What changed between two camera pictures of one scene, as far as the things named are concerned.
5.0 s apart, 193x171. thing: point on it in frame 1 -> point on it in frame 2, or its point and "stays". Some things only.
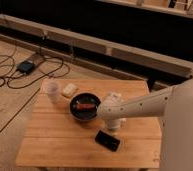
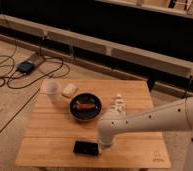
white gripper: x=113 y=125 -> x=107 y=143
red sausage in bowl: x=86 y=105 stays
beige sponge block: x=70 y=90 stays
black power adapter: x=26 y=66 stays
